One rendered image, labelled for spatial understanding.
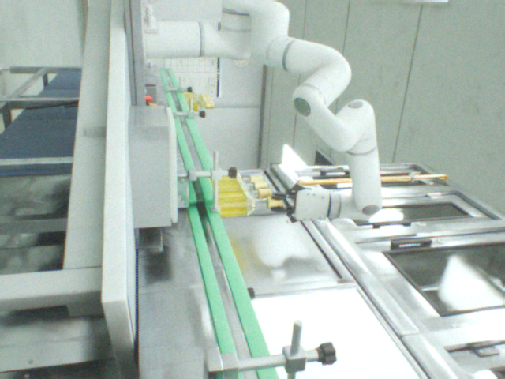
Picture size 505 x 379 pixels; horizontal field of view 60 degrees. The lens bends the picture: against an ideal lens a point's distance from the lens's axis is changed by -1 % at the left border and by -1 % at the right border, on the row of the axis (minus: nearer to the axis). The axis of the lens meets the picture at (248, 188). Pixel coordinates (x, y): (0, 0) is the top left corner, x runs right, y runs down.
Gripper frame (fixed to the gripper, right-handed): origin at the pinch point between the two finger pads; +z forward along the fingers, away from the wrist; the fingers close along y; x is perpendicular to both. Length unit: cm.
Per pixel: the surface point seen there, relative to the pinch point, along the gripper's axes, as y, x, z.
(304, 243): -12.7, 2.3, -9.2
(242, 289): 5, 50, 9
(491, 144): -16, -126, -129
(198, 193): 5.8, 9.9, 22.9
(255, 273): -12.5, 20.0, 5.7
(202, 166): 13.3, 7.7, 22.2
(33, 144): 13, -2, 74
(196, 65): -59, -576, 106
